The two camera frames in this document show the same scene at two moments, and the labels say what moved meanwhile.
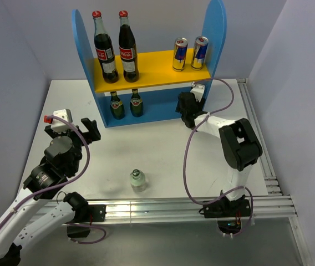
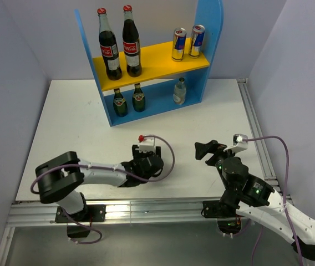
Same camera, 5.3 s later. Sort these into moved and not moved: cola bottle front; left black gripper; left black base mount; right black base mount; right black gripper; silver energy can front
Moved: left black gripper; cola bottle front; right black gripper; silver energy can front
Not moved: left black base mount; right black base mount
